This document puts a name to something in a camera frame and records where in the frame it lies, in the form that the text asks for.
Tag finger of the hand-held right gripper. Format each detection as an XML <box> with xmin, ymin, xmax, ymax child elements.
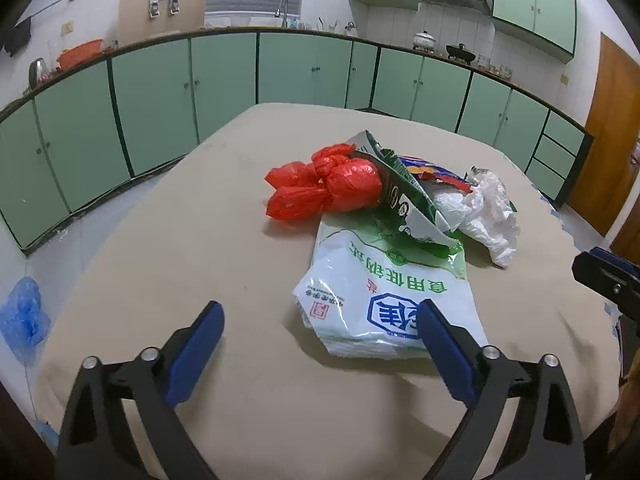
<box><xmin>572</xmin><ymin>247</ymin><xmax>640</xmax><ymax>322</ymax></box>

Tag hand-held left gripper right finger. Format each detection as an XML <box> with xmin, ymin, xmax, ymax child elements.
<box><xmin>417</xmin><ymin>298</ymin><xmax>587</xmax><ymax>480</ymax></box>

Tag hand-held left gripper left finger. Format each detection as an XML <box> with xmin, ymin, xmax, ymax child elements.
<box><xmin>56</xmin><ymin>300</ymin><xmax>226</xmax><ymax>480</ymax></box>

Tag white printed plastic bag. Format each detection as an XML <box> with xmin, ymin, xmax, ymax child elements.
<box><xmin>292</xmin><ymin>209</ymin><xmax>489</xmax><ymax>359</ymax></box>

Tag white plastic wrap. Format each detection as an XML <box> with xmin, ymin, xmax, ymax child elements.
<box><xmin>429</xmin><ymin>168</ymin><xmax>521</xmax><ymax>268</ymax></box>

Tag green foil wrapper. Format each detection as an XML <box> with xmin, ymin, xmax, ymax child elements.
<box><xmin>344</xmin><ymin>129</ymin><xmax>464</xmax><ymax>247</ymax></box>

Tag purple snack packet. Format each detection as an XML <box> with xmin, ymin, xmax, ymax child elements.
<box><xmin>399</xmin><ymin>154</ymin><xmax>464</xmax><ymax>184</ymax></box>

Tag red plastic bag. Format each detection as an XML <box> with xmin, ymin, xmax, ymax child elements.
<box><xmin>264</xmin><ymin>143</ymin><xmax>384</xmax><ymax>223</ymax></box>

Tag person's right forearm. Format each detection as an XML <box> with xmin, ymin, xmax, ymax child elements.
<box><xmin>595</xmin><ymin>360</ymin><xmax>640</xmax><ymax>461</ymax></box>

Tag table with beige cloth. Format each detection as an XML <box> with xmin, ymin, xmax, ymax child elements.
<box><xmin>36</xmin><ymin>102</ymin><xmax>624</xmax><ymax>480</ymax></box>

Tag wooden door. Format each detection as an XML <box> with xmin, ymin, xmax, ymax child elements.
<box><xmin>564</xmin><ymin>31</ymin><xmax>640</xmax><ymax>239</ymax></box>

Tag blue plastic bag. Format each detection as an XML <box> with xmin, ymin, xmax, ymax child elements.
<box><xmin>0</xmin><ymin>275</ymin><xmax>53</xmax><ymax>362</ymax></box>

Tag group of glass jars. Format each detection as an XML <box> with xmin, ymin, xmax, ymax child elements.
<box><xmin>476</xmin><ymin>54</ymin><xmax>514</xmax><ymax>79</ymax></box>

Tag green lower cabinets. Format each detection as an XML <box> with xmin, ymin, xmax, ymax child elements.
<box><xmin>0</xmin><ymin>29</ymin><xmax>596</xmax><ymax>257</ymax></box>

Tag green cabinets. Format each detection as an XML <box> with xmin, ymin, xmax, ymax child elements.
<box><xmin>347</xmin><ymin>0</ymin><xmax>579</xmax><ymax>64</ymax></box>
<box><xmin>0</xmin><ymin>29</ymin><xmax>596</xmax><ymax>257</ymax></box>

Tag black wok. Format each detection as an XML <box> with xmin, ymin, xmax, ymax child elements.
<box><xmin>445</xmin><ymin>42</ymin><xmax>476</xmax><ymax>65</ymax></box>

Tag green upper cabinets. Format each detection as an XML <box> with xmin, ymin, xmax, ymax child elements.
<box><xmin>347</xmin><ymin>0</ymin><xmax>579</xmax><ymax>64</ymax></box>

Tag orange plastic basket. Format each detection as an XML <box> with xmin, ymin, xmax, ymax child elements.
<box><xmin>55</xmin><ymin>38</ymin><xmax>105</xmax><ymax>71</ymax></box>

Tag steel electric kettle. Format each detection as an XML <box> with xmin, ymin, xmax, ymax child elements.
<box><xmin>27</xmin><ymin>57</ymin><xmax>49</xmax><ymax>94</ymax></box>

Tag wooden board with dispenser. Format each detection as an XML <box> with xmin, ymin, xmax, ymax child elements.
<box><xmin>117</xmin><ymin>0</ymin><xmax>209</xmax><ymax>47</ymax></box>

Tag dark towel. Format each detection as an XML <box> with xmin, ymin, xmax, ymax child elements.
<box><xmin>0</xmin><ymin>17</ymin><xmax>32</xmax><ymax>57</ymax></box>

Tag metal towel bar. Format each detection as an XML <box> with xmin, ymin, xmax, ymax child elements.
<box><xmin>14</xmin><ymin>0</ymin><xmax>80</xmax><ymax>29</ymax></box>

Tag white wall-mount dispenser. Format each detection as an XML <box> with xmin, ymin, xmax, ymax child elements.
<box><xmin>147</xmin><ymin>0</ymin><xmax>181</xmax><ymax>20</ymax></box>

